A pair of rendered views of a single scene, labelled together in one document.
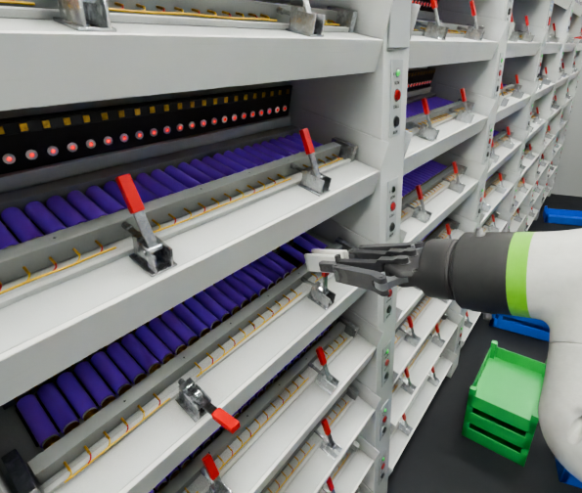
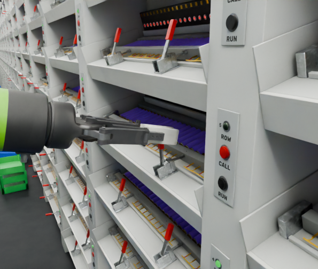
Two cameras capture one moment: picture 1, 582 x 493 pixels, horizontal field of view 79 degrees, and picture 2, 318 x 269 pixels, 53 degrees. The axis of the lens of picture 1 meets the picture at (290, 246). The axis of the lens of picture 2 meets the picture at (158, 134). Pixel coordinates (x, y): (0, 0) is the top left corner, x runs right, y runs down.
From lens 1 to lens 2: 0.92 m
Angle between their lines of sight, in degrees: 101
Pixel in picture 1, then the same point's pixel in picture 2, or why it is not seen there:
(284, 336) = (140, 159)
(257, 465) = (128, 219)
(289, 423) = (144, 234)
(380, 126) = (211, 26)
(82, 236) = (124, 49)
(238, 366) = (129, 147)
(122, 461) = not seen: hidden behind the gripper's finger
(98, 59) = not seen: outside the picture
